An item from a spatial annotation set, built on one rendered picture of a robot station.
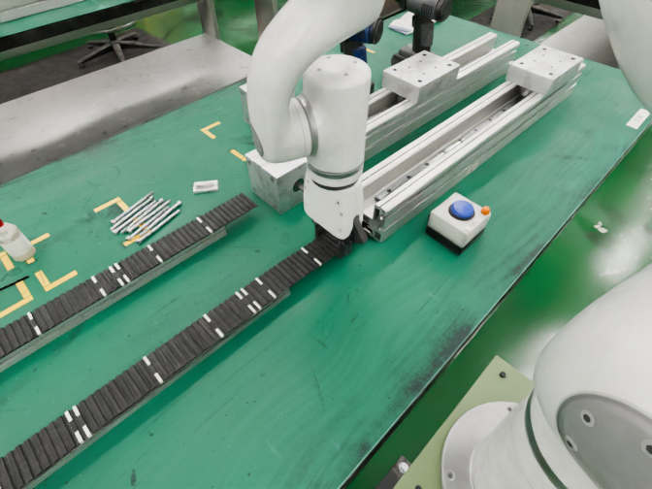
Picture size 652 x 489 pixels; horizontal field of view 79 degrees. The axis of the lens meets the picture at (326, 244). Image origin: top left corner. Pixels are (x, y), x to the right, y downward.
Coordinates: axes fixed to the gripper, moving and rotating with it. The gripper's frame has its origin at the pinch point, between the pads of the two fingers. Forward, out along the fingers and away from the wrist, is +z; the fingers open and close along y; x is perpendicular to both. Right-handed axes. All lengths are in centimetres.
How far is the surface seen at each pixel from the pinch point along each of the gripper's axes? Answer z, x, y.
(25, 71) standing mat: 80, 2, -312
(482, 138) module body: -5.3, 39.0, 4.6
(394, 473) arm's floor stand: 80, -2, 29
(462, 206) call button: -4.2, 19.8, 12.9
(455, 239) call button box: -0.2, 15.9, 15.3
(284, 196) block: -0.9, 0.2, -14.0
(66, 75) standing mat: 80, 20, -287
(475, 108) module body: -5.3, 48.1, -3.0
